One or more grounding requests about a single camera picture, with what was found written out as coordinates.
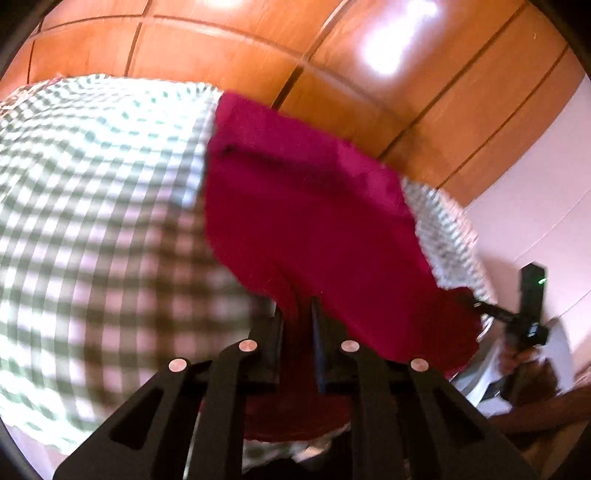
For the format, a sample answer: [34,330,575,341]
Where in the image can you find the dark red knit garment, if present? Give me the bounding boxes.
[200,90,484,442]

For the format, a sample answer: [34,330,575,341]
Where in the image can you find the person's right hand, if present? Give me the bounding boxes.
[498,342,539,376]

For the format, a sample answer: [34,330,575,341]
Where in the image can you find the wooden wardrobe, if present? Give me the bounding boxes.
[0,0,583,205]

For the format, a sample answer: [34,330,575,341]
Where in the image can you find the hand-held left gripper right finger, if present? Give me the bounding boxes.
[311,297,539,480]

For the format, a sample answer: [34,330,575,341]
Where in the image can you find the green checked blanket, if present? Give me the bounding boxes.
[0,73,334,472]

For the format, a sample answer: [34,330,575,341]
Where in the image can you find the person's right forearm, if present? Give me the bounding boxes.
[488,357,586,452]

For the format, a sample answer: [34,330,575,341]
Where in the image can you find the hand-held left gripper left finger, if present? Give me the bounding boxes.
[52,313,285,480]

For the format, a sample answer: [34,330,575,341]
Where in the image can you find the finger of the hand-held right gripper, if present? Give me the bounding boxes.
[455,295,523,330]

